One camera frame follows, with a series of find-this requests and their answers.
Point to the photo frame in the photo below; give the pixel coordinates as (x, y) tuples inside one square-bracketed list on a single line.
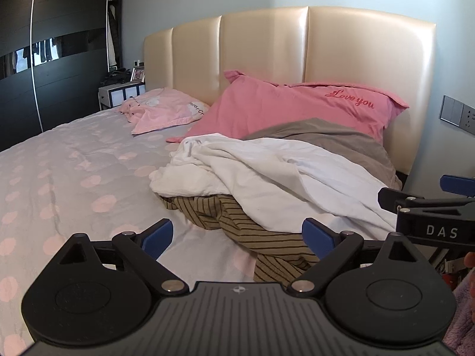
[(138, 75)]

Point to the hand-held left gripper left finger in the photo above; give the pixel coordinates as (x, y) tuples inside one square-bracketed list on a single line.
[(157, 239)]

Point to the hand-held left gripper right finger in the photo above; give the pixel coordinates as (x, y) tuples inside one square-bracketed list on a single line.
[(315, 237)]

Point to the grey wall switch panel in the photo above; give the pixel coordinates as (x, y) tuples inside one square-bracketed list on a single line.
[(454, 111)]

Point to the olive striped garment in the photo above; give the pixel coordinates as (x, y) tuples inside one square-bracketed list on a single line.
[(237, 222)]

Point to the cream padded headboard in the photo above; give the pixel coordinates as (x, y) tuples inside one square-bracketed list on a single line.
[(259, 44)]

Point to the pink dotted garment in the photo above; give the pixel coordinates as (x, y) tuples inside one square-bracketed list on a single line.
[(131, 108)]

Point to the dark bundle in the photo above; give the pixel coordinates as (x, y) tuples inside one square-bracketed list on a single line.
[(115, 76)]

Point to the black sliding wardrobe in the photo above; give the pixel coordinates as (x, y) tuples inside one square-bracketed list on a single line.
[(66, 15)]

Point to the person's right hand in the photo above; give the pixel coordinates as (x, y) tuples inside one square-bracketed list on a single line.
[(470, 260)]

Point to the pale pink printed pillow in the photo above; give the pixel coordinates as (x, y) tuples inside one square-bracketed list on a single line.
[(167, 113)]

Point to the taupe fleece blanket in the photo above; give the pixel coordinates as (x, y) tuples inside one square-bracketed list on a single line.
[(334, 137)]

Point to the white nightstand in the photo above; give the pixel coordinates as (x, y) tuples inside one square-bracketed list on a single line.
[(122, 92)]

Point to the white t-shirt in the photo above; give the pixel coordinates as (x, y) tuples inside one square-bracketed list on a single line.
[(259, 170)]

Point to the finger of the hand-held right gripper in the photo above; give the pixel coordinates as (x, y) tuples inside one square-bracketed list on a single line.
[(393, 195), (458, 185)]

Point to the grey pink-dotted bedspread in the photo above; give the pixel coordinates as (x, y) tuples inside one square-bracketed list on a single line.
[(74, 178)]

